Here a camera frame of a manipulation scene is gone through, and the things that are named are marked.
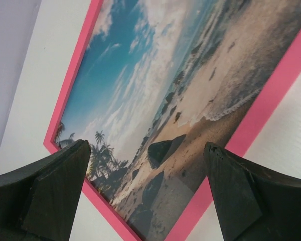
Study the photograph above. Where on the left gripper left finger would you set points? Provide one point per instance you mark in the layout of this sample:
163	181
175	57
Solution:
39	201

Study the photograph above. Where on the pink picture frame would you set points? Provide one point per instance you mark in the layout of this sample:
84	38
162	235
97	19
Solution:
279	83

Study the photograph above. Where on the beach photo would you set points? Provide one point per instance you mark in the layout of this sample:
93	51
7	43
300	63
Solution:
159	79

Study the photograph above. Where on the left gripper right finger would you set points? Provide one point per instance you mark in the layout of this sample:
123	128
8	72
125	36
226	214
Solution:
252	202

